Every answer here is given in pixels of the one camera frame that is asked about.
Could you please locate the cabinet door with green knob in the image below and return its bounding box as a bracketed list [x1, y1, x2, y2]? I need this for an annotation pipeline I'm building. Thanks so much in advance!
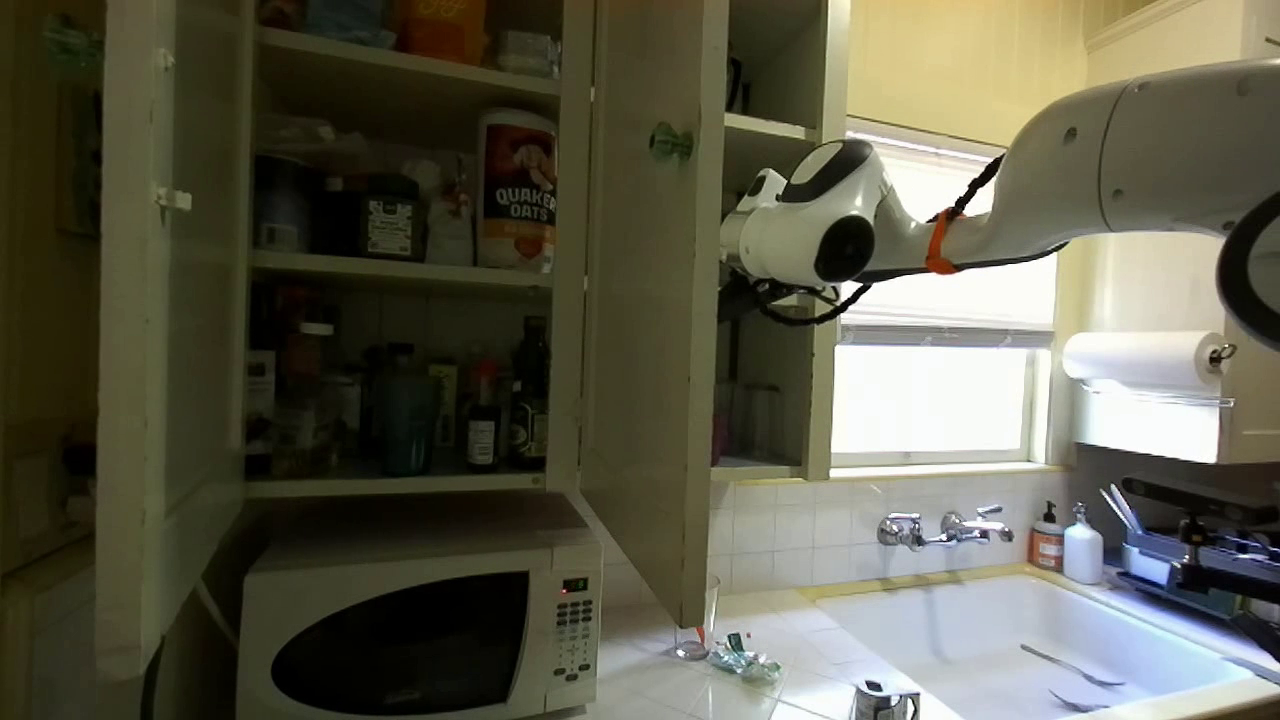
[576, 0, 731, 633]

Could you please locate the plain pale cabinet door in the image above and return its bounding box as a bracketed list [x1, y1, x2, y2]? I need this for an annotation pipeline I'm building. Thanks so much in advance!
[94, 0, 261, 684]

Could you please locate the tall dark glass bottle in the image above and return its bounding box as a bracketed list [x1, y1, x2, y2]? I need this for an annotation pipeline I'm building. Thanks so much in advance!
[510, 312, 552, 476]

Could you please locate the small red-capped bottle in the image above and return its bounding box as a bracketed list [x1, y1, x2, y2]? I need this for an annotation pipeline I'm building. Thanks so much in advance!
[461, 358, 510, 476]

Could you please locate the Quaker oats canister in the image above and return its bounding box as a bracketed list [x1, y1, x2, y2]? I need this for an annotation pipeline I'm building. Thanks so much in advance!
[471, 109, 560, 270]

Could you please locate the dark cylindrical canister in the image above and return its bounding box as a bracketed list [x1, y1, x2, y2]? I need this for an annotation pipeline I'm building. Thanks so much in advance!
[364, 339, 435, 481]

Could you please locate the black jar white label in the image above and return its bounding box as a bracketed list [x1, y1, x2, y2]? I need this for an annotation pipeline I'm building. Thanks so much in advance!
[357, 171, 434, 264]

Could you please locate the bright kitchen window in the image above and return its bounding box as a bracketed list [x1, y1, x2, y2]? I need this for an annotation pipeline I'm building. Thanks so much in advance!
[830, 115, 1073, 476]

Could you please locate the green candy plastic bag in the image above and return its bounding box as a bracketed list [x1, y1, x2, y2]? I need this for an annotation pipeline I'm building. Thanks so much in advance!
[706, 627, 788, 689]

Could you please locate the white microwave oven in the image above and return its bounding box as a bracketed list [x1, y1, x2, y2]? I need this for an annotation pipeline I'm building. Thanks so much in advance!
[234, 527, 610, 720]

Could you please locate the orange food package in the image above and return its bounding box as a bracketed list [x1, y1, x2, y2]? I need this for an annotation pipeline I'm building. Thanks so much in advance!
[398, 0, 491, 69]

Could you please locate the white sink basin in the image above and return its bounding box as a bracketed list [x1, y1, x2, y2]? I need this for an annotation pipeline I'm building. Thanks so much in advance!
[808, 569, 1266, 715]

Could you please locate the brown soap bottle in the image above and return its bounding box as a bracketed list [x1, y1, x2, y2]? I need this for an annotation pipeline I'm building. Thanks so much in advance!
[1026, 495, 1067, 577]

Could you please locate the white plastic bottle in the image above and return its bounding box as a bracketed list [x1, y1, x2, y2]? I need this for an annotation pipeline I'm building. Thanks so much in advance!
[1061, 498, 1110, 589]

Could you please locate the white paper towel roll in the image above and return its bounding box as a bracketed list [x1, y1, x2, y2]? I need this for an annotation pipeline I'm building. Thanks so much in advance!
[1061, 329, 1235, 397]

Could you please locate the long pale utensil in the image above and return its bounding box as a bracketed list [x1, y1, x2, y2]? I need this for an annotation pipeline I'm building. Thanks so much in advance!
[1017, 640, 1134, 691]

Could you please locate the dark dish rack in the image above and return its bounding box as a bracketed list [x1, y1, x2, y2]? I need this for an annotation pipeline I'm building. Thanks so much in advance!
[1110, 476, 1280, 633]

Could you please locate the wide food-filled wall cabinet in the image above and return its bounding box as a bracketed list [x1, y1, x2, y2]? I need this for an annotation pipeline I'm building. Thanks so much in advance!
[237, 0, 597, 502]

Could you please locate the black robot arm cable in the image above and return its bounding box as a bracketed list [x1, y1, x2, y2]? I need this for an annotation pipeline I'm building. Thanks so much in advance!
[731, 152, 1073, 333]

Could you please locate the narrow pale green wall cabinet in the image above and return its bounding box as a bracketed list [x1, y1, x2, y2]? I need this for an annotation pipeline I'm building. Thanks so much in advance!
[708, 0, 851, 489]

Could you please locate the chrome wall faucet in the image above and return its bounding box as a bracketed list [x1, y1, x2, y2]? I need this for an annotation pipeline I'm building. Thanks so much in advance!
[874, 498, 1019, 557]

